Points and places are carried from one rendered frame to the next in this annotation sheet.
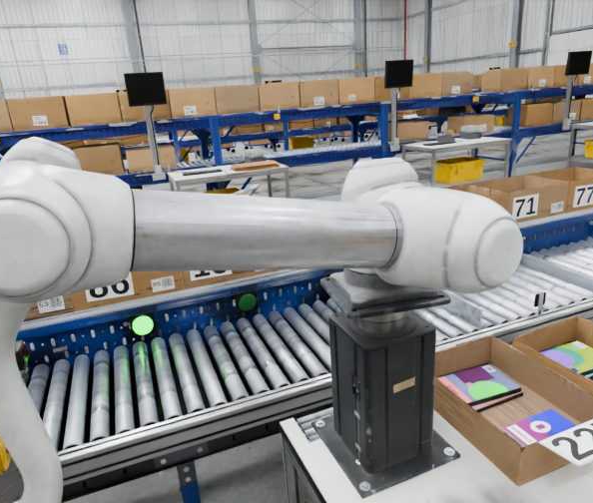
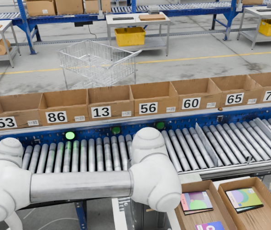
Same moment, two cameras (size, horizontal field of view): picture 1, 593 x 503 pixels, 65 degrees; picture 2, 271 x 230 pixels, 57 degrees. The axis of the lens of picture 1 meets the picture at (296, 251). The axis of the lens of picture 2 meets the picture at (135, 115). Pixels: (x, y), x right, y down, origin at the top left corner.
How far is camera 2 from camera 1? 0.67 m
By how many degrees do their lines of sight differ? 19
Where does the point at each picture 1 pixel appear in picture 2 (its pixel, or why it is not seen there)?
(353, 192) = (134, 146)
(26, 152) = (1, 151)
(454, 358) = (190, 186)
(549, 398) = (222, 215)
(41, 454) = (14, 222)
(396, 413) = (147, 217)
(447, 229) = (149, 192)
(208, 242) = (55, 197)
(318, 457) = (120, 219)
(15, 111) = not seen: outside the picture
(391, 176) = (148, 146)
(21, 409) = not seen: hidden behind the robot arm
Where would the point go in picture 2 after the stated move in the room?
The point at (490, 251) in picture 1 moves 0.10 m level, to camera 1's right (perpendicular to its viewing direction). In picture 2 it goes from (161, 205) to (188, 209)
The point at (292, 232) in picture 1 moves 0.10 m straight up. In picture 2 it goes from (86, 192) to (82, 174)
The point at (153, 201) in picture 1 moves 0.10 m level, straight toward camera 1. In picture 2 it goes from (37, 185) to (30, 210)
